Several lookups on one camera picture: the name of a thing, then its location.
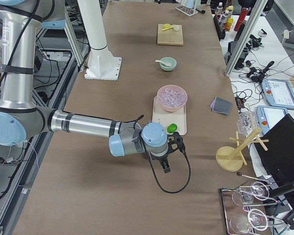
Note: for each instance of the teach pendant tablet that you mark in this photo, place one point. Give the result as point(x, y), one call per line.
point(269, 116)
point(278, 93)

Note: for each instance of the white plastic spoon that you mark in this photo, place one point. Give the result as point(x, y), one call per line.
point(163, 63)

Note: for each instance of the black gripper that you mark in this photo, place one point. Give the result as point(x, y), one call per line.
point(161, 160)

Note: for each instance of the pastel cup rack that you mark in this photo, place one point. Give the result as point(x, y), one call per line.
point(189, 7)

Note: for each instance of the white pillar stand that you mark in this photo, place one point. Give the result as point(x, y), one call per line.
point(102, 64)

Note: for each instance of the wine glass rack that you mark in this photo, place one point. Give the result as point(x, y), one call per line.
point(243, 208)

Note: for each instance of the pink bowl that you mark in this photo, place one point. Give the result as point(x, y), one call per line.
point(169, 109)

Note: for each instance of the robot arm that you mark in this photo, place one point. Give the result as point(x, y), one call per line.
point(21, 119)

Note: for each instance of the mint green bowl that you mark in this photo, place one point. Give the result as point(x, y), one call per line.
point(170, 60)

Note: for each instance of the pile of clear ice cubes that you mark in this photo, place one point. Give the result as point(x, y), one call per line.
point(172, 97)

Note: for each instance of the aluminium frame post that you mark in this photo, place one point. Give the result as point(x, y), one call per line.
point(252, 20)

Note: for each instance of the wooden cutting board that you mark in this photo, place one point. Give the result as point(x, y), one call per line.
point(170, 37)

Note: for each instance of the lemon slice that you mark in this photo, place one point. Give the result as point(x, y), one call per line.
point(167, 25)

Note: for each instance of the grey folded cloth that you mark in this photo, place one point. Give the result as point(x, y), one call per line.
point(221, 106)

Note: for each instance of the wooden mug tree stand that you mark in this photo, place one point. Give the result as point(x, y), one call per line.
point(232, 159)

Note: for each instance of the black monitor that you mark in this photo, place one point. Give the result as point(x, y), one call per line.
point(278, 160)

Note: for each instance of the green lime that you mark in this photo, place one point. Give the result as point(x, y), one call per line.
point(171, 128)

